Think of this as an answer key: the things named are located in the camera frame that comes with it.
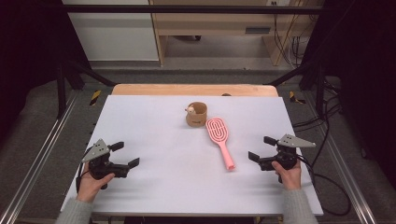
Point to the light wooden desk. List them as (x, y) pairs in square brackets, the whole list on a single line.
[(218, 21)]

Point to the white cabinet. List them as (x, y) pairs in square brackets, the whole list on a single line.
[(115, 34)]

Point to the aluminium floor rail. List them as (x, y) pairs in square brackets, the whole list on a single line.
[(37, 158), (348, 177)]

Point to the yellow and black floor tape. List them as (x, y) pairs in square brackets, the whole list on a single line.
[(295, 97), (95, 97)]

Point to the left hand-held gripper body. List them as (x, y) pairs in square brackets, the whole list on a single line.
[(100, 166)]

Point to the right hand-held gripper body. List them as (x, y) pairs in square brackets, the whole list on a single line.
[(288, 154)]

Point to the wooden table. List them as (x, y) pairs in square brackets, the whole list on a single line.
[(193, 90)]

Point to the black curtain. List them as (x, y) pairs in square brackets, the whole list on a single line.
[(364, 77), (31, 56)]

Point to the pink hairbrush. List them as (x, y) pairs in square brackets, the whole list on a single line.
[(219, 134)]

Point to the brown holder with animal figure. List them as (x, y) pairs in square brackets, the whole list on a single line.
[(197, 116)]

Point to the person's left hand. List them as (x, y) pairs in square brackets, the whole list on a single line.
[(90, 186)]

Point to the person's right hand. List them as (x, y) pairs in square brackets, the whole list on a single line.
[(291, 179)]

